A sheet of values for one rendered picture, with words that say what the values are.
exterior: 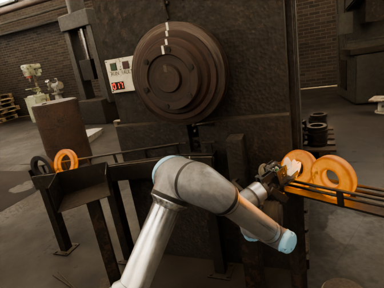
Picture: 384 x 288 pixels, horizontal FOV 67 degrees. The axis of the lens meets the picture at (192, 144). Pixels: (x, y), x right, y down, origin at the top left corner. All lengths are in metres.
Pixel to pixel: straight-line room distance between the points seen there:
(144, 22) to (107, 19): 0.22
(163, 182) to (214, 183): 0.16
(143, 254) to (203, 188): 0.25
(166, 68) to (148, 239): 0.73
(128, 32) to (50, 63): 8.97
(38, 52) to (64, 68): 1.05
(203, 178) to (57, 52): 9.70
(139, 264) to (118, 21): 1.23
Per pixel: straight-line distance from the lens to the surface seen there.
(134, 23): 1.63
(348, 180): 1.07
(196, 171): 0.75
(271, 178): 1.11
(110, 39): 1.72
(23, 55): 11.35
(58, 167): 2.07
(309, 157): 1.18
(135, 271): 0.87
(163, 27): 1.39
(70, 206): 1.57
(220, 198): 0.76
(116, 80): 1.70
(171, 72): 1.28
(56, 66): 10.40
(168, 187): 0.81
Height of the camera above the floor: 1.20
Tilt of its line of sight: 17 degrees down
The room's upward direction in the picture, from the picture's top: 9 degrees counter-clockwise
